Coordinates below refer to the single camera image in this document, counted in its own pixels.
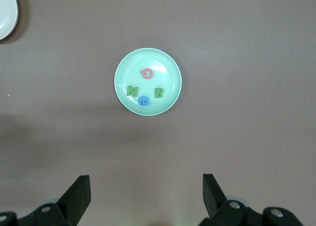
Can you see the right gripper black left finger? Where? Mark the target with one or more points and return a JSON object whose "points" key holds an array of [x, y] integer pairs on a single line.
{"points": [[69, 206]]}

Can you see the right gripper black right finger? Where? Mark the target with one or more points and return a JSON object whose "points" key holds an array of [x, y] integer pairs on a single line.
{"points": [[222, 208]]}

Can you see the blue foam letter G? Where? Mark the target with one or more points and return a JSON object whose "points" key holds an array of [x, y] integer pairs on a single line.
{"points": [[140, 100]]}

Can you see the green foam letter N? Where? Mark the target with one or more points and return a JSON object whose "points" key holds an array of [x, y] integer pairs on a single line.
{"points": [[132, 91]]}

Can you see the green foam letter B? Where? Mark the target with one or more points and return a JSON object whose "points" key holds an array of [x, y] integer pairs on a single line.
{"points": [[158, 93]]}

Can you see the red foam letter Q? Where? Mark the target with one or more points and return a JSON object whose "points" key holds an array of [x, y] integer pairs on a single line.
{"points": [[150, 74]]}

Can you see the brown table cover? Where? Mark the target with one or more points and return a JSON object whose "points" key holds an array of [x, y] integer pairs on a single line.
{"points": [[222, 137]]}

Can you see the light green plate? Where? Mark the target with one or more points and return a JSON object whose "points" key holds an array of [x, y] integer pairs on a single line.
{"points": [[163, 105]]}

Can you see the beige plate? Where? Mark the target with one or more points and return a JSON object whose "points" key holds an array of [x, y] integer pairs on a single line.
{"points": [[6, 13]]}

